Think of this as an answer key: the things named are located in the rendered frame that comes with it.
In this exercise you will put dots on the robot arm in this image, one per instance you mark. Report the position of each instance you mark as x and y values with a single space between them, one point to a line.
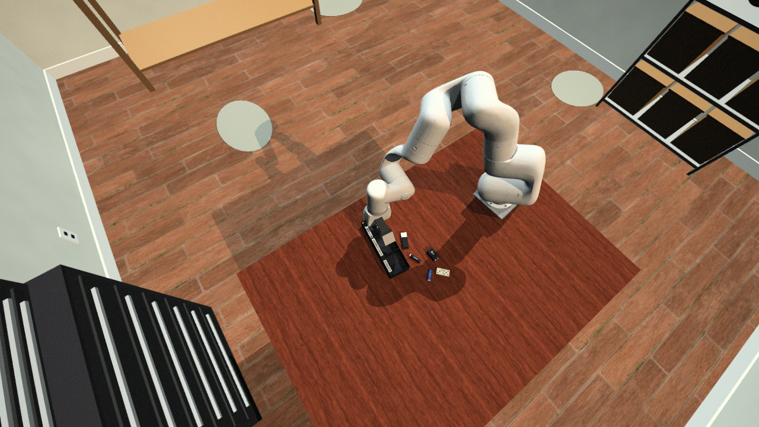
513 172

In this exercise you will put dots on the dark grey rack of labelled bins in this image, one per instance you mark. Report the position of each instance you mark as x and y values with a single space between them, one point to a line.
390 256

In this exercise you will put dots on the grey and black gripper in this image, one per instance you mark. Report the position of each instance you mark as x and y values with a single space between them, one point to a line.
369 218

